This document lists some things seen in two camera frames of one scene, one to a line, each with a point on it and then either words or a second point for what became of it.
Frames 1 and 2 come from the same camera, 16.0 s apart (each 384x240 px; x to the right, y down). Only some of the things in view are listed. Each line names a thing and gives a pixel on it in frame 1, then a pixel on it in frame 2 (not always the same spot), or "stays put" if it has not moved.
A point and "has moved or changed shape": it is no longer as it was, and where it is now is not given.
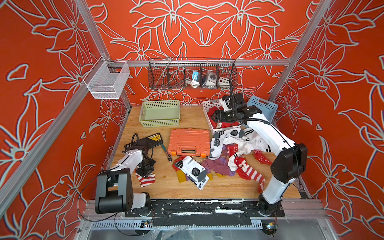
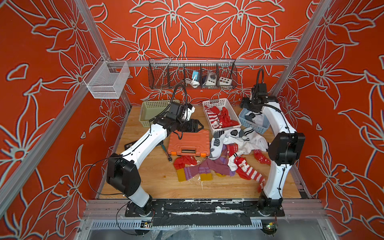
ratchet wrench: (170, 159) stays put
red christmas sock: (210, 112) has moved or changed shape
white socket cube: (210, 79) stays put
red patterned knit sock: (232, 149) stays put
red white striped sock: (145, 181) → (216, 122)
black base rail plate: (205, 213) stays put
